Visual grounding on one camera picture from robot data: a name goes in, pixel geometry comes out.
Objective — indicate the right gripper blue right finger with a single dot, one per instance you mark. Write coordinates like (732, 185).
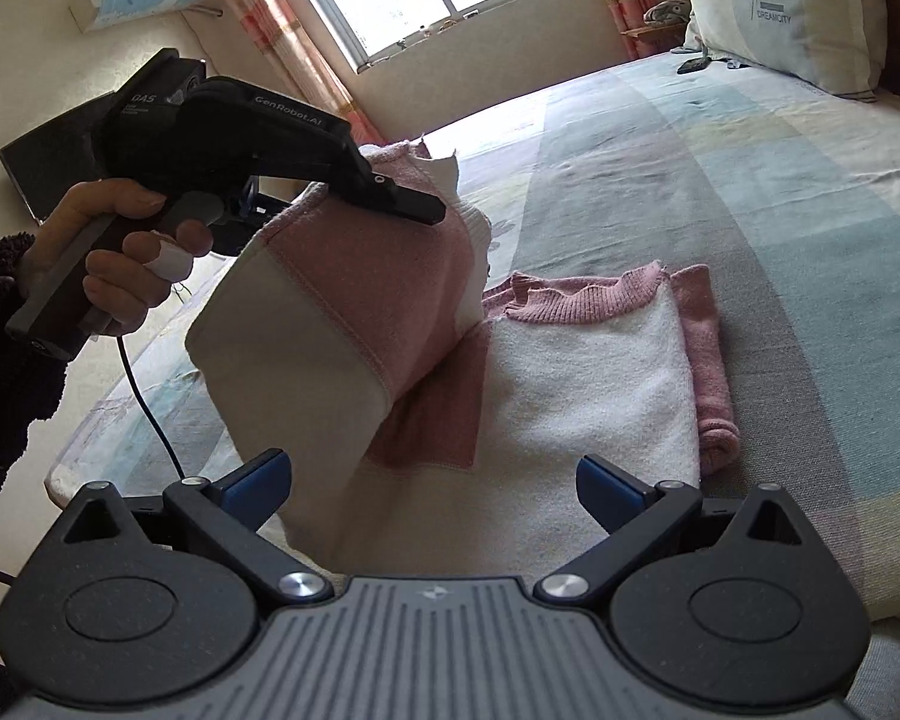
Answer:
(642, 523)

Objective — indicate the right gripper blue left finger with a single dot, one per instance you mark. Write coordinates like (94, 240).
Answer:
(220, 520)

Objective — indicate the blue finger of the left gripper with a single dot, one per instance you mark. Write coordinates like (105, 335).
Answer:
(267, 197)
(375, 192)

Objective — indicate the pink and white knit sweater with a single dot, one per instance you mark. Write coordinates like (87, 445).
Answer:
(434, 419)

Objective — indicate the left orange plaid curtain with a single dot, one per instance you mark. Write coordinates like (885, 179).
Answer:
(280, 37)

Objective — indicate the wooden nightstand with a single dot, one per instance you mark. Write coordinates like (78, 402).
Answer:
(647, 40)

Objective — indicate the small dark remote on bed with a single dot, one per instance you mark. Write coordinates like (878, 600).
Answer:
(694, 64)

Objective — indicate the cluttered items on nightstand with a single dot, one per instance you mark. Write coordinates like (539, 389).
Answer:
(668, 13)

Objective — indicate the pastel patchwork bed sheet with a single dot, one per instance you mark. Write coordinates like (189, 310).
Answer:
(790, 197)

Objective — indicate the pastel patchwork pillow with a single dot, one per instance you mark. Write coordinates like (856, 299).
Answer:
(838, 46)

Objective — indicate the wall mounted black television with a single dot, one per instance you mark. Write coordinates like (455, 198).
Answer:
(44, 163)

